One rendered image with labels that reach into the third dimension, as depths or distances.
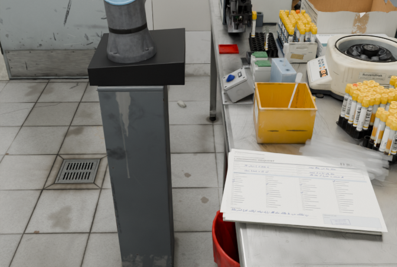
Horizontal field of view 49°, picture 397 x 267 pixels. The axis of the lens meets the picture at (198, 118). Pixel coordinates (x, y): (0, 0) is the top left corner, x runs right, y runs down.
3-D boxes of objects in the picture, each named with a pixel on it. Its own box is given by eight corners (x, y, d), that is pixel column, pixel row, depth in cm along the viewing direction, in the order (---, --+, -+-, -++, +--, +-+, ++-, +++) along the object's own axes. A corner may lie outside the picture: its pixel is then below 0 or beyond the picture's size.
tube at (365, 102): (353, 134, 108) (363, 95, 103) (360, 134, 108) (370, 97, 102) (354, 137, 107) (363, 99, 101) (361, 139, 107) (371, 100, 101)
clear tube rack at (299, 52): (275, 39, 162) (276, 21, 158) (301, 39, 162) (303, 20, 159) (285, 63, 145) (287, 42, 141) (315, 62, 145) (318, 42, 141)
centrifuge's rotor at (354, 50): (335, 56, 136) (339, 35, 132) (387, 59, 134) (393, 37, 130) (342, 78, 123) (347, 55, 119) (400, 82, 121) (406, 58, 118)
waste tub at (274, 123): (251, 115, 117) (254, 81, 112) (302, 116, 117) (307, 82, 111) (256, 144, 105) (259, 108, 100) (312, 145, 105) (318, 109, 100)
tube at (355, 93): (349, 132, 109) (357, 94, 104) (344, 128, 111) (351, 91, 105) (354, 130, 110) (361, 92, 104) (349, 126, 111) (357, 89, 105)
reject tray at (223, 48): (218, 46, 157) (218, 44, 157) (237, 46, 157) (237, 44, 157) (219, 54, 151) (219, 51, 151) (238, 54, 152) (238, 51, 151)
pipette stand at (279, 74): (264, 90, 129) (266, 58, 124) (286, 88, 130) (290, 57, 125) (273, 106, 121) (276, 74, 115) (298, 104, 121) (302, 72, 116)
